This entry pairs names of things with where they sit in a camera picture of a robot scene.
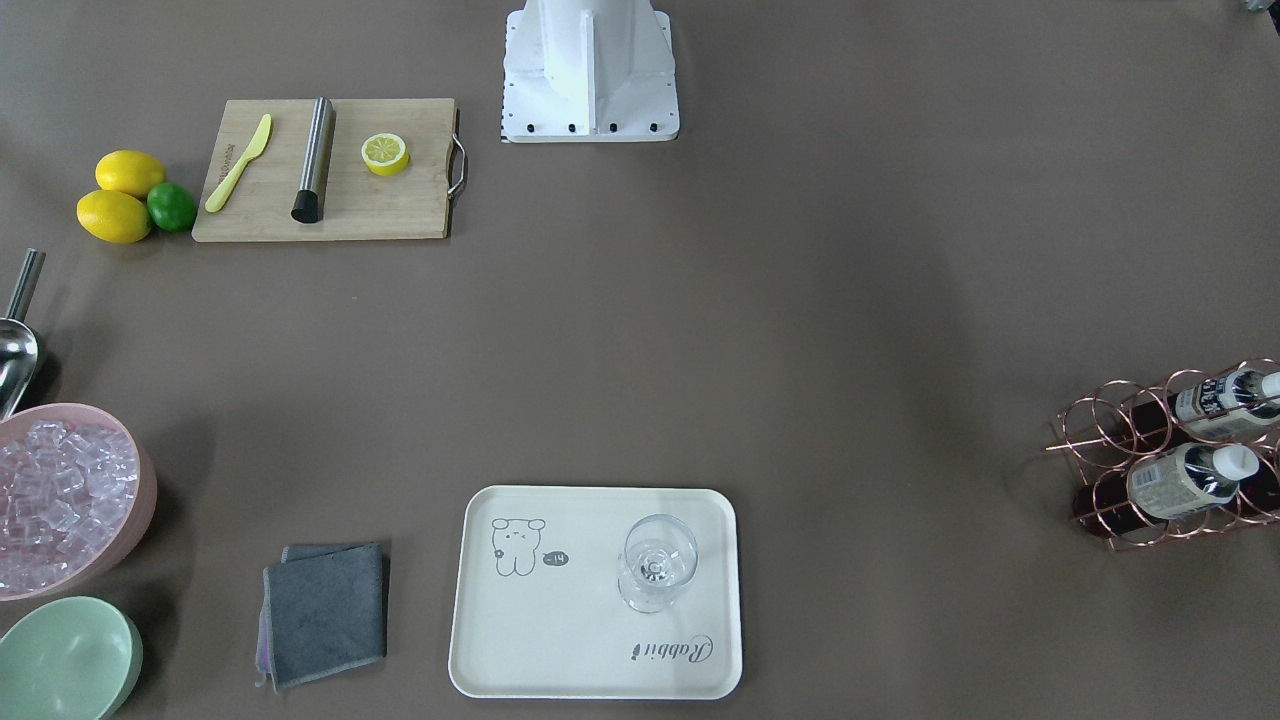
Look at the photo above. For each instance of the green lime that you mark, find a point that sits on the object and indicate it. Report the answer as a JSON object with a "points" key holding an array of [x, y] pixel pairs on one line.
{"points": [[171, 207]]}

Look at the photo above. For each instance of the tea bottle white cap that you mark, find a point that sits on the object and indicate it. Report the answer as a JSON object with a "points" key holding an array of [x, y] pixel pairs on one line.
{"points": [[1180, 483]]}

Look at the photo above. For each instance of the cream rabbit tray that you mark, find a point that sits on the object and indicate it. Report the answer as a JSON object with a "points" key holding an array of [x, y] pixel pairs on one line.
{"points": [[538, 615]]}

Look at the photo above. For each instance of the clear wine glass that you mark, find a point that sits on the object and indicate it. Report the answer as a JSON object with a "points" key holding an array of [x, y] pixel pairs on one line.
{"points": [[658, 560]]}

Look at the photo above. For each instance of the grey folded cloth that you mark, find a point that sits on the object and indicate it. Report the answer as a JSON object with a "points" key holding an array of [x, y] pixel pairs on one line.
{"points": [[323, 612]]}

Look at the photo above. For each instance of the half lemon slice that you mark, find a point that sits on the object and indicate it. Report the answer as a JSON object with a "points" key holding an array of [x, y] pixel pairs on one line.
{"points": [[385, 154]]}

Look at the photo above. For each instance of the steel cylinder muddler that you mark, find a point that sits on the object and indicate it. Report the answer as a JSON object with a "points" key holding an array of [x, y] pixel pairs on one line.
{"points": [[309, 201]]}

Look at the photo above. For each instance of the copper wire bottle basket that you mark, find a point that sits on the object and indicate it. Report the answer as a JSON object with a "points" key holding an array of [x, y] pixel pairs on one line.
{"points": [[1087, 434]]}

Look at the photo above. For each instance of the yellow lemon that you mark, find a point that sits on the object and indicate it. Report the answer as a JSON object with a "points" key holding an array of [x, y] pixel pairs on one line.
{"points": [[128, 171], [113, 216]]}

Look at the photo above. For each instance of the steel ice scoop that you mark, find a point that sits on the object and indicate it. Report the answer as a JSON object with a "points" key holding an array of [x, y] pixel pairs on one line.
{"points": [[21, 352]]}

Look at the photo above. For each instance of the mint green bowl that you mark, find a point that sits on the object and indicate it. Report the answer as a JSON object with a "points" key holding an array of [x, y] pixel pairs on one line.
{"points": [[76, 658]]}

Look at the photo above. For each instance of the bamboo cutting board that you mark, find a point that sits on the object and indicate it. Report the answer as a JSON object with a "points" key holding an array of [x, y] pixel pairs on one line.
{"points": [[413, 205]]}

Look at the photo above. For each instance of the tea bottle dark liquid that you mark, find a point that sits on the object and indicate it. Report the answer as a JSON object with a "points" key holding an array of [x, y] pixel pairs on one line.
{"points": [[1234, 406]]}

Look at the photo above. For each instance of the pink bowl with ice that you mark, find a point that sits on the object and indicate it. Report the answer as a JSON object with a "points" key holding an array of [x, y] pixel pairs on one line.
{"points": [[79, 492]]}

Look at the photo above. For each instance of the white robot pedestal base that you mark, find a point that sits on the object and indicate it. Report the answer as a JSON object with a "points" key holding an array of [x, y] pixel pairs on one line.
{"points": [[589, 72]]}

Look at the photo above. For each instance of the yellow plastic knife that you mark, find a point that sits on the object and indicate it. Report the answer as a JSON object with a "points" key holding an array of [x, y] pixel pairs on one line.
{"points": [[252, 151]]}

